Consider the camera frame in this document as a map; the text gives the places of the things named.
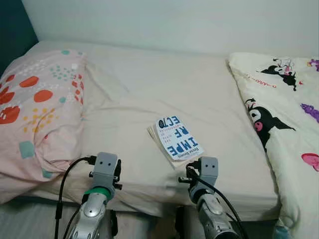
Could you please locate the cream sheeted mattress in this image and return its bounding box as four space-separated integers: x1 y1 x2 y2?
0 40 280 222

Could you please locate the white book with blue letters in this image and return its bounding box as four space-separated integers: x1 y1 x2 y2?
147 115 205 170

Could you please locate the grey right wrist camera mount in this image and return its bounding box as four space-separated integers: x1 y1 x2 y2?
198 156 220 187

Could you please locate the pink pillow with orange shapes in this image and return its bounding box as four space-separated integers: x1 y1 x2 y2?
0 49 86 205

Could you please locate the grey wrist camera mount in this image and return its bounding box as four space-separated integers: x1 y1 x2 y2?
92 152 120 190
198 156 220 187

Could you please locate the cream cartoon print blanket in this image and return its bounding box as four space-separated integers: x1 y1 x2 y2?
228 52 319 239

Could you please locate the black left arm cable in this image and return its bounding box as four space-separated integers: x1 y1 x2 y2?
56 155 98 239

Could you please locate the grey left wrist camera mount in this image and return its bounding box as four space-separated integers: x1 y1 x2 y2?
92 152 120 190

